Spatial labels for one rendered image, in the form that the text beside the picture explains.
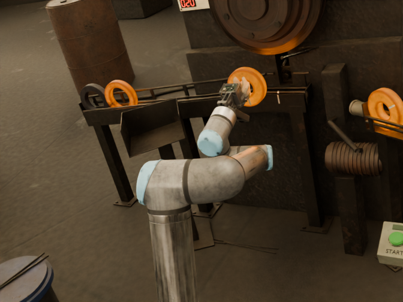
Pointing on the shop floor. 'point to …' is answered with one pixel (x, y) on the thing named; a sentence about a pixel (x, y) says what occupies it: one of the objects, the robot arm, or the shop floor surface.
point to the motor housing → (352, 189)
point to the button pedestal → (384, 252)
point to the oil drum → (90, 42)
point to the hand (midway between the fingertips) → (245, 82)
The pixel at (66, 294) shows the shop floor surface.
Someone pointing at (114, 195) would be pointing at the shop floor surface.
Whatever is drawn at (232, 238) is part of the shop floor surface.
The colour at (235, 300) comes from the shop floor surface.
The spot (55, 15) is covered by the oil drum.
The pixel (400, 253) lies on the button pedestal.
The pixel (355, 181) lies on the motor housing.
